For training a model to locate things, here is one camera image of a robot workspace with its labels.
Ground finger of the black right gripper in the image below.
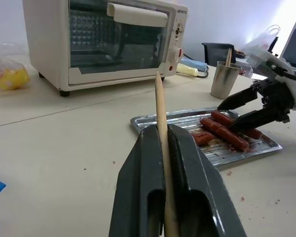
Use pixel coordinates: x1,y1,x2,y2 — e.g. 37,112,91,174
216,86,259,111
227,105,291,132

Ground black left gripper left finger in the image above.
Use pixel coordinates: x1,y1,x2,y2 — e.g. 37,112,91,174
110,125,167,237

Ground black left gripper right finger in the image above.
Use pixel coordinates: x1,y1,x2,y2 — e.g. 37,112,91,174
166,124,248,237

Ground silver metal cup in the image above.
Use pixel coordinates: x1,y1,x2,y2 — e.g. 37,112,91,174
210,61,243,100

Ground short red sausage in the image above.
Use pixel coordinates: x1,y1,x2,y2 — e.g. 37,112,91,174
191,131,214,146

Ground silver metal tray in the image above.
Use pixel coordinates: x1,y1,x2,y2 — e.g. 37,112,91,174
130,106,284,171

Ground black office chair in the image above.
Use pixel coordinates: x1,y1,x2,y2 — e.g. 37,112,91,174
201,42,237,67

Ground dark computer monitor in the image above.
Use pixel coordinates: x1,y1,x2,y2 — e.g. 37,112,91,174
280,14,296,67

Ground white plastic bag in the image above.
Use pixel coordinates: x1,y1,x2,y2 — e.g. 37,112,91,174
243,24,282,54

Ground pale yellow cloth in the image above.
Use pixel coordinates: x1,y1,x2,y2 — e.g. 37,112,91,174
176,63,199,77

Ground cream toaster oven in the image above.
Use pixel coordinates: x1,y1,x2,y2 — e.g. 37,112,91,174
23,0,189,97

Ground clear bag with yellow contents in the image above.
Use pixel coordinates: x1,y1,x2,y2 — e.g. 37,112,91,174
0,43,31,91

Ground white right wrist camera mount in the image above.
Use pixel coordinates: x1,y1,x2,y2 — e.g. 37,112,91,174
246,46,296,111

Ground dark cable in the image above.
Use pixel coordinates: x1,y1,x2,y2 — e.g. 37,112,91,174
196,64,210,79

